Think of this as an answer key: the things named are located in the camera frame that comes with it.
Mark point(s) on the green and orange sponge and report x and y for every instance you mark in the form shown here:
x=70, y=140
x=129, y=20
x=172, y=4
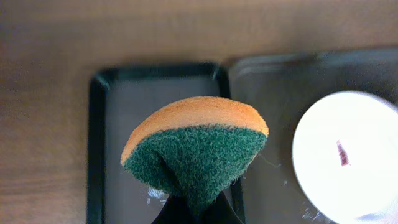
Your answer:
x=195, y=148

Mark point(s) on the white plate with red stain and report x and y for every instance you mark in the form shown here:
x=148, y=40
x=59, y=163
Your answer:
x=344, y=153

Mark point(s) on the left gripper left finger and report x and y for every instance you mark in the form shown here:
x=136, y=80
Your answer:
x=175, y=211

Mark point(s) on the large brown tray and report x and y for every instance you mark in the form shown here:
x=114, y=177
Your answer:
x=282, y=88

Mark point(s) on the small black tray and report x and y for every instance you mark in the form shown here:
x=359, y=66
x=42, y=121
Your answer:
x=120, y=99

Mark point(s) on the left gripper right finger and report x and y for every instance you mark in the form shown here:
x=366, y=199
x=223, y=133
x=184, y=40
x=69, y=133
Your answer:
x=220, y=212

